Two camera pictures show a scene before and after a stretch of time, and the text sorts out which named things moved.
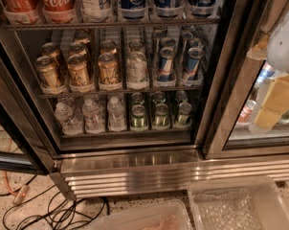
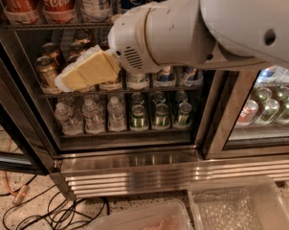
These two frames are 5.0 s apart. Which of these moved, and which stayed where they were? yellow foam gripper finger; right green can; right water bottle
Moved: yellow foam gripper finger
Stayed: right green can; right water bottle
